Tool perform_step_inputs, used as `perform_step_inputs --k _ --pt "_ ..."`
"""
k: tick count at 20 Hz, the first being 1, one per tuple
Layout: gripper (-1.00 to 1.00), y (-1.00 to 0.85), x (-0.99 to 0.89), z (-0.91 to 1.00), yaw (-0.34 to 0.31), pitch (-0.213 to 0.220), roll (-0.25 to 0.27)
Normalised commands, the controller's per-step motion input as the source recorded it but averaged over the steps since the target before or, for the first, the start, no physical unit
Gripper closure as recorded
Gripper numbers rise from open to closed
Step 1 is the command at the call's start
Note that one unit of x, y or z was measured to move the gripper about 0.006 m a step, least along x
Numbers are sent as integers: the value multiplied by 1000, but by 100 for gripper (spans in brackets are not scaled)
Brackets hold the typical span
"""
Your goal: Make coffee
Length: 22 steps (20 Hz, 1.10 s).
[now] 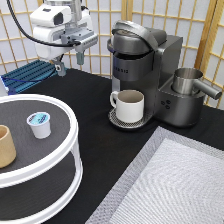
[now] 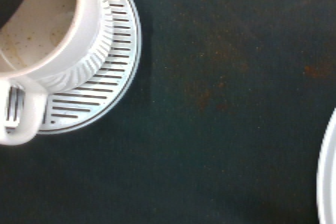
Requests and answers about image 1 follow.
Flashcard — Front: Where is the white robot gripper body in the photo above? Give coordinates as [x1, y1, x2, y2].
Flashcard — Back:
[30, 3, 98, 60]

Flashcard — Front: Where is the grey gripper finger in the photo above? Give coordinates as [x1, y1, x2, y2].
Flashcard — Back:
[76, 51, 84, 65]
[55, 62, 66, 77]

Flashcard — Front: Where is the white coffee pod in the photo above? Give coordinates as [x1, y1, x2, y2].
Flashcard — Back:
[27, 112, 51, 139]

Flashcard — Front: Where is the grey coffee machine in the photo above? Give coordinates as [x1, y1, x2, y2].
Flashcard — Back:
[107, 20, 204, 130]

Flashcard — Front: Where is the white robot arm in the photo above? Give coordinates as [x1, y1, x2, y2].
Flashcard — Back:
[30, 0, 98, 76]

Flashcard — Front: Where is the blue ribbed tray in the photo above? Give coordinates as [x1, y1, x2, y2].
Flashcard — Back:
[2, 60, 57, 95]

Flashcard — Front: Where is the white ceramic mug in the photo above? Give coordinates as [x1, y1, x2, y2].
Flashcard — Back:
[110, 90, 144, 123]

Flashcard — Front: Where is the tan wooden cup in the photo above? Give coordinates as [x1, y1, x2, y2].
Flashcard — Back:
[0, 125, 16, 168]

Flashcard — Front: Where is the white two-tier round shelf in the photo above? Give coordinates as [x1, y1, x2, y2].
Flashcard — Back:
[0, 94, 83, 224]

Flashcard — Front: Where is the steel milk frother jug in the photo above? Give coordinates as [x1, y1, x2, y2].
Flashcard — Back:
[172, 68, 222, 100]

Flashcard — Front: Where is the wooden shoji screen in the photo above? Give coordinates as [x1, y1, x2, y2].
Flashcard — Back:
[0, 0, 224, 110]

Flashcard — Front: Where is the grey woven placemat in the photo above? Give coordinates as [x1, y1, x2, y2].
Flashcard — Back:
[85, 127, 224, 224]

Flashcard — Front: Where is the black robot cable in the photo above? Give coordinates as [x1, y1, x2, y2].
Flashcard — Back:
[5, 0, 81, 48]

